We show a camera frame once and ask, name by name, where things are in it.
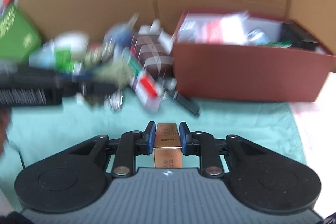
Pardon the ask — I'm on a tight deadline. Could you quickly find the green carton box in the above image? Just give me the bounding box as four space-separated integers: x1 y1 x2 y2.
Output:
1 3 42 62

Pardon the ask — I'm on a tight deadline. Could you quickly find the red white small box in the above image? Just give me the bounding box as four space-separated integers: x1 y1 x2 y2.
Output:
123 48 165 111

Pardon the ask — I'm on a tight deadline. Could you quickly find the dark red storage box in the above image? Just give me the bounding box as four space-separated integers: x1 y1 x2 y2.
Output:
173 10 335 102

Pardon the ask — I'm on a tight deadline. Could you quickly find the black box inside bin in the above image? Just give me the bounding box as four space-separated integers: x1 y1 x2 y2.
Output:
280 22 319 51

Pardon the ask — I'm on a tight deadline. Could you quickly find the teal table cloth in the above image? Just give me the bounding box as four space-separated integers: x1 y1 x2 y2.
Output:
0 87 308 212

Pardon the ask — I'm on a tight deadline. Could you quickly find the brown triangle pattern case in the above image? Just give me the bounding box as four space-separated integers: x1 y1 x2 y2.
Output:
132 34 174 80

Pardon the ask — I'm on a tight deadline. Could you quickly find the small gold carton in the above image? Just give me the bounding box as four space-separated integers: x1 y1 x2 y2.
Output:
153 123 182 168

